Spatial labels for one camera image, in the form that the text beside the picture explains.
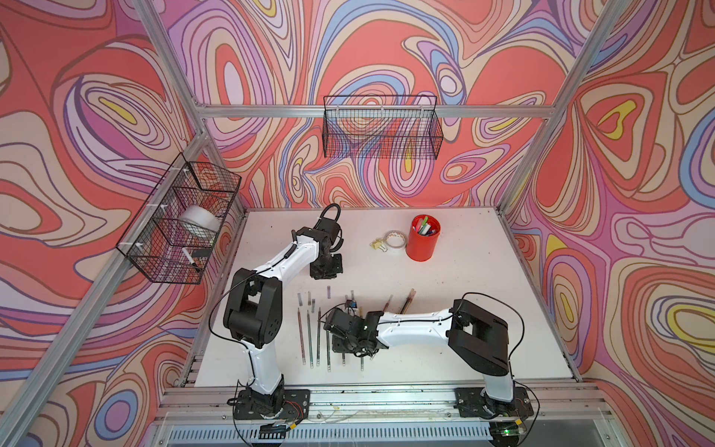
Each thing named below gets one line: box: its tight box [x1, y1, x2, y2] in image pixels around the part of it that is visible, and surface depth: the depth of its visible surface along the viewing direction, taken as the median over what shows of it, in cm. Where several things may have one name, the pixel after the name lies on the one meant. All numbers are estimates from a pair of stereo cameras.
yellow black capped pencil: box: [399, 287, 418, 315], surface depth 95 cm
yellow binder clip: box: [369, 237, 389, 253], surface depth 109 cm
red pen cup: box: [405, 214, 442, 263], surface depth 103 cm
